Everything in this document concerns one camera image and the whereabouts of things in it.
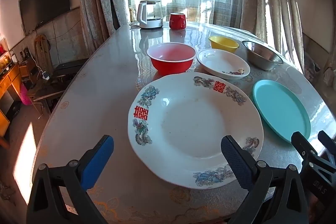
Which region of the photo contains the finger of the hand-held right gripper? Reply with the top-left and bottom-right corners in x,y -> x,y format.
291,131 -> 320,162
318,131 -> 336,161

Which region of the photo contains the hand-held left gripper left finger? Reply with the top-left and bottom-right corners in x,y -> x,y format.
26,135 -> 114,224

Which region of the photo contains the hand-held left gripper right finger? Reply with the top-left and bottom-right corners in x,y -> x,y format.
220,135 -> 310,224

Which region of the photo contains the teal plastic plate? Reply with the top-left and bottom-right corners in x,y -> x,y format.
252,79 -> 311,144

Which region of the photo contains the large white dragon-print plate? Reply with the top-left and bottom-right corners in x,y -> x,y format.
128,72 -> 264,190

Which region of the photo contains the stainless steel bowl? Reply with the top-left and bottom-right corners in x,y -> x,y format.
241,40 -> 284,72

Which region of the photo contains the small white rose-print plate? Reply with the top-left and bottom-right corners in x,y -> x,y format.
196,48 -> 251,80

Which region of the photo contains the red plastic bowl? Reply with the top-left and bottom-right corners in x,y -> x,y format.
146,42 -> 197,77

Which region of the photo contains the yellow plastic bowl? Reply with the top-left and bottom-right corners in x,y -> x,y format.
209,35 -> 240,54

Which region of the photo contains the lace-print tablecloth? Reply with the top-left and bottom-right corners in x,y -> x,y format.
31,21 -> 332,224

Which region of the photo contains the grey printed sack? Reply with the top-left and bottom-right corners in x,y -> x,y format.
304,52 -> 321,80

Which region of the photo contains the dark side table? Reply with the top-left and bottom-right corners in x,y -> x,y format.
26,58 -> 90,115

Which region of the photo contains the pink plastic container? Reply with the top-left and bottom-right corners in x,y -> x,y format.
21,85 -> 30,106

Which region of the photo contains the orange wooden cabinet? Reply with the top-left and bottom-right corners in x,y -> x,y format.
0,61 -> 24,146

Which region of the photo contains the wooden chair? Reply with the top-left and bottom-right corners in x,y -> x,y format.
34,34 -> 54,69

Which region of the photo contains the beige patterned curtain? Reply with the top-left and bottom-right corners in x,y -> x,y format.
79,0 -> 129,56
240,0 -> 305,75

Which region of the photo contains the red mug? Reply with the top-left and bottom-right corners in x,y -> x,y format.
169,13 -> 187,30

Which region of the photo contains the white glass electric kettle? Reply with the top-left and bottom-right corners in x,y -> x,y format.
136,0 -> 164,29

